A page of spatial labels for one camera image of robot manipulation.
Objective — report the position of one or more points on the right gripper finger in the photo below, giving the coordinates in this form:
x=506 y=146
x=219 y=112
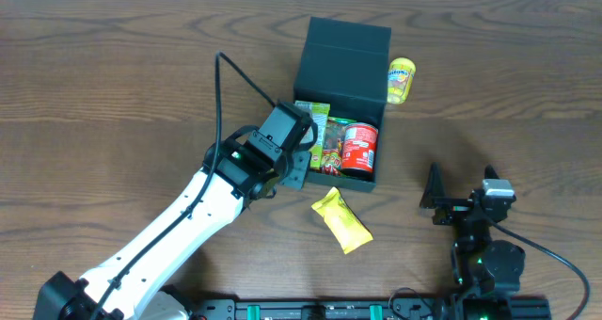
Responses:
x=490 y=173
x=434 y=190

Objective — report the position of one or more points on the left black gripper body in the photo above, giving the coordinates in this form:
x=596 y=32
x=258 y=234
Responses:
x=297 y=170

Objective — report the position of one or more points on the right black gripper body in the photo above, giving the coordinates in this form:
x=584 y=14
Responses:
x=455 y=208

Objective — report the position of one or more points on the Haribo gummy candy bag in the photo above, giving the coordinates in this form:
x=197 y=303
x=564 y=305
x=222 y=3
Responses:
x=332 y=147

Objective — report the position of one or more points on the green yellow carton box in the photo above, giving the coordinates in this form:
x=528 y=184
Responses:
x=319 y=113

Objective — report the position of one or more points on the red potato chips can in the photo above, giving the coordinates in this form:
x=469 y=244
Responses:
x=358 y=150

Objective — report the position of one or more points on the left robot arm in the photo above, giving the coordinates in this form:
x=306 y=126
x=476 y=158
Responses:
x=125 y=285

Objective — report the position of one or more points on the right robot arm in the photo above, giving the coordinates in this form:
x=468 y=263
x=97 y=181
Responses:
x=487 y=271

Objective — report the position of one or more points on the yellow snack packet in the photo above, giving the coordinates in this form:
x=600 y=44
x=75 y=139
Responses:
x=341 y=220

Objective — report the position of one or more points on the yellow candy jar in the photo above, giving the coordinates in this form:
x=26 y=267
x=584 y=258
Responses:
x=401 y=73

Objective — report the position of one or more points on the black open gift box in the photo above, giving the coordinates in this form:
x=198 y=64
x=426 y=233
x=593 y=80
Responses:
x=345 y=65

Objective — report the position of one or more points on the black aluminium mounting rail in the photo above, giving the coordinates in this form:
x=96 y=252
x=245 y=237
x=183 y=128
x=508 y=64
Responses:
x=404 y=307

